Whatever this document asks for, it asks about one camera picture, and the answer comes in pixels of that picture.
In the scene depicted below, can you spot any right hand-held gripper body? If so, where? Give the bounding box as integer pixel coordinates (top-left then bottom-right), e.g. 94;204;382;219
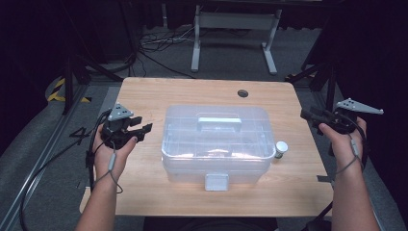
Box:
321;97;385;136

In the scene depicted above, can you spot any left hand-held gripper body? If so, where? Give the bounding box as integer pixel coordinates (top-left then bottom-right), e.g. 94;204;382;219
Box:
99;102;138;151

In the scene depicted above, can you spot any small white-capped bottle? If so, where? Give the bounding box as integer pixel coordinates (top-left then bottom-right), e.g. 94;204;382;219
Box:
274;141;289;160

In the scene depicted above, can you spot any clear plastic storage box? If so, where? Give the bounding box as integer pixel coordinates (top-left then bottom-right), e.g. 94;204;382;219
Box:
161;104;277;193

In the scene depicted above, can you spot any person's right hand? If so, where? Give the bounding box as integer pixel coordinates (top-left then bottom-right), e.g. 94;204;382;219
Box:
318;116;369;177

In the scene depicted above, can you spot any person's left hand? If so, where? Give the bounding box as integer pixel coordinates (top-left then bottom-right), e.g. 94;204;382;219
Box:
92;124;139;189

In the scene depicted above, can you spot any black tripod stand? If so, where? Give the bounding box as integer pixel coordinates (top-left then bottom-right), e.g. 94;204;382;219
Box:
284;61;339;113
47;54;124;116

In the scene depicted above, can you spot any black floor tape mark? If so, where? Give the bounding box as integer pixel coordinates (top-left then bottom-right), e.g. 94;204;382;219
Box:
68;126;93;146

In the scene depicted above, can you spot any yellow black floor tape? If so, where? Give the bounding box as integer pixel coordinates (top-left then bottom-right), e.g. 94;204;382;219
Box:
47;77;92;104

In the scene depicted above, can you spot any person's dark clothed lap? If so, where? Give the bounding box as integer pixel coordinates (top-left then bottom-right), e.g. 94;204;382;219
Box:
142;217;279;231

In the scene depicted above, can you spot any right grey wrist strap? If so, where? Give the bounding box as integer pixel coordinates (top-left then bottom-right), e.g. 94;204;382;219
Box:
334;133;366;176

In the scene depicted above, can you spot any grey wrist strap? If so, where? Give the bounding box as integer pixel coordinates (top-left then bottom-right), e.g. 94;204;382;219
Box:
92;141;124;194
334;133;366;176

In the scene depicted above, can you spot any left grey wrist strap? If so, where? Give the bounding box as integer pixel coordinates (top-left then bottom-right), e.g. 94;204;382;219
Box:
92;141;124;194

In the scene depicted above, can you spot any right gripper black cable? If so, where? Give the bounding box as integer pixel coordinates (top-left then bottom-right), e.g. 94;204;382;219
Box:
307;110;370;231

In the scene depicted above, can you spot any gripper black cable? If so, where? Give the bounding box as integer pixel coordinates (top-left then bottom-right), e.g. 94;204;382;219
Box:
18;109;113;231
307;110;370;231

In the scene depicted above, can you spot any bundle of floor cables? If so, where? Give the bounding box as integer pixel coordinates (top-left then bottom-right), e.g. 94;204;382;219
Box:
138;27;197;80

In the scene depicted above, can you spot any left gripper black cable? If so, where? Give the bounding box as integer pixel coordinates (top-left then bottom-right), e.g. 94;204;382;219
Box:
18;109;113;231

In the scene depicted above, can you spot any grey metal stand frame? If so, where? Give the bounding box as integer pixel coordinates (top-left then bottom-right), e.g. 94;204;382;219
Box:
191;4;283;76

